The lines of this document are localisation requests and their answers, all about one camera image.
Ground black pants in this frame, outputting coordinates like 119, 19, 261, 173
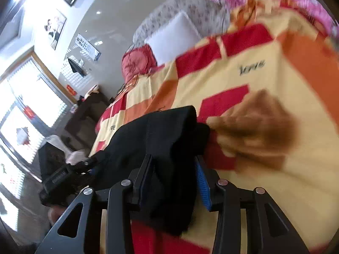
90, 106, 210, 236

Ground person's left hand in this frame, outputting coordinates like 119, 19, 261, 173
48, 205, 66, 226

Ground dark wooden side table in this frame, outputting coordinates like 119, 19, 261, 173
65, 92, 110, 149

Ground red ruffled cushion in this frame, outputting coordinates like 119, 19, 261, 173
122, 44, 157, 83

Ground dark hanging cloth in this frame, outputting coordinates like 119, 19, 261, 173
67, 57, 87, 77

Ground white pillow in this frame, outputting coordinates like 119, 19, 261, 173
144, 11, 202, 65

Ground red yellow checked blanket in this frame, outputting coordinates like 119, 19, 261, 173
92, 0, 338, 253

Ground floral headboard cover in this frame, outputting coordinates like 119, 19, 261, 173
132, 0, 230, 47

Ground window with wooden frame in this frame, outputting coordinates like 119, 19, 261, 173
1, 50, 72, 233

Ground eye chart wall poster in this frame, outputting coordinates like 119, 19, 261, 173
75, 34, 101, 61

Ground wedding photo on wall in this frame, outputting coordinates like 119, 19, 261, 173
44, 10, 67, 50

